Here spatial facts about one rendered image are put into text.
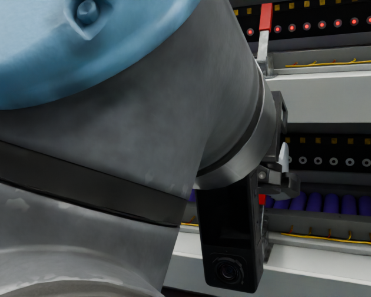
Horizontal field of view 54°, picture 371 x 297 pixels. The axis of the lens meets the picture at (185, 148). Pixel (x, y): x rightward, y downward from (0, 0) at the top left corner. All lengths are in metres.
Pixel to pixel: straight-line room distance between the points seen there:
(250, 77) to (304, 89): 0.22
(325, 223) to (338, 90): 0.15
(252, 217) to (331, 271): 0.14
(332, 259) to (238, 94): 0.29
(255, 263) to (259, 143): 0.12
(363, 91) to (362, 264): 0.17
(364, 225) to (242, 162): 0.27
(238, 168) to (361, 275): 0.22
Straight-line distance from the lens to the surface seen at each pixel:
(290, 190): 0.33
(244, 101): 0.16
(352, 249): 0.43
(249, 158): 0.21
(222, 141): 0.17
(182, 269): 0.43
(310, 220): 0.45
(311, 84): 0.38
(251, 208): 0.28
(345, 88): 0.38
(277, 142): 0.30
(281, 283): 0.40
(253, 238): 0.29
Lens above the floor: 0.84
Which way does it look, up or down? level
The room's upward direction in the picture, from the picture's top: 2 degrees clockwise
